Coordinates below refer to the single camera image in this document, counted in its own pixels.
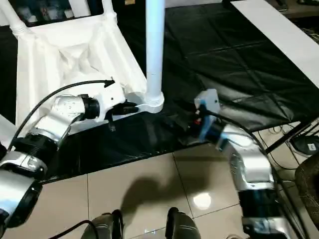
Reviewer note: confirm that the white plastic table top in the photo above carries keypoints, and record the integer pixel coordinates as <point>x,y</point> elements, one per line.
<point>119,49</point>

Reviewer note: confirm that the white plastic table leg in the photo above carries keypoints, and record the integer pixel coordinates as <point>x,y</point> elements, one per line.
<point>154,49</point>
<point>5,129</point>
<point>108,7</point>
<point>13,17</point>

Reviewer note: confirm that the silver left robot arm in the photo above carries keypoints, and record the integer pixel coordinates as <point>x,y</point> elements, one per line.
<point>49,124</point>

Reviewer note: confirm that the black work mat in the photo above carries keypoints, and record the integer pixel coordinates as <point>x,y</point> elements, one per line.
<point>224,49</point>

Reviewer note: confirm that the black metal stand bar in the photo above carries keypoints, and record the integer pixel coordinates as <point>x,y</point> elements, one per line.
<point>291,137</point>

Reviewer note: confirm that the black box with gold label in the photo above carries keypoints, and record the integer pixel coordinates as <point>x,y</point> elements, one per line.
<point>129,2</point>

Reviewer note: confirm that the white glass door cabinet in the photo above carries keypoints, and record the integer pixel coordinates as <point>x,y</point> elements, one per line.
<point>82,7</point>

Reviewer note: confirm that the black device with white label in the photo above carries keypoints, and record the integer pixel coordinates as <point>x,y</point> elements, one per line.
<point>306,145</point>

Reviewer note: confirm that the flat white board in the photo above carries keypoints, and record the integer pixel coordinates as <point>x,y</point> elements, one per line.
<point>274,37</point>

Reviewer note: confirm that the brown woven stool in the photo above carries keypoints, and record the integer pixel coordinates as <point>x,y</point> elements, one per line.
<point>309,184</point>

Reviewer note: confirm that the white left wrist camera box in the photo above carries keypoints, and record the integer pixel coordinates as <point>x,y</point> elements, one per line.
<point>109,97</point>

